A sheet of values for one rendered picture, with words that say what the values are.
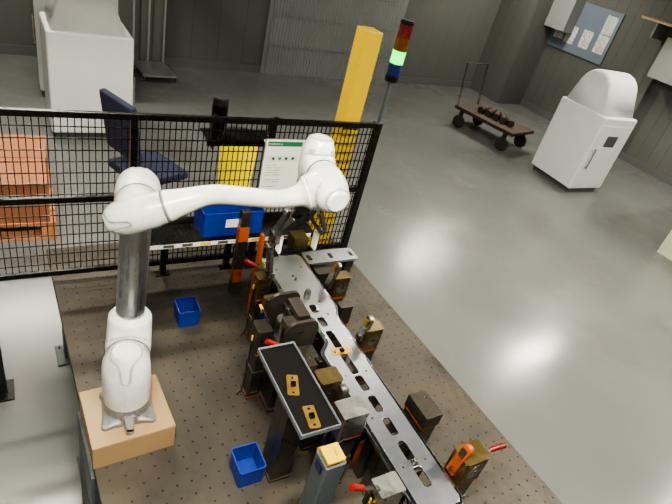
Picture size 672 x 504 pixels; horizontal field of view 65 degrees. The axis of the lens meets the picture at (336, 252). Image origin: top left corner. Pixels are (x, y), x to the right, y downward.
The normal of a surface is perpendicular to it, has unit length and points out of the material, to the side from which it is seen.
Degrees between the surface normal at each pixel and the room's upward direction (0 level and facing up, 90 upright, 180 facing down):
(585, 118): 90
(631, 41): 90
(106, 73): 90
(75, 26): 90
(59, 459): 0
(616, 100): 72
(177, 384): 0
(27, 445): 0
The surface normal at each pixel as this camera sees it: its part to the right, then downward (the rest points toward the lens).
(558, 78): -0.84, 0.11
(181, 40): 0.49, 0.58
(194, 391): 0.23, -0.81
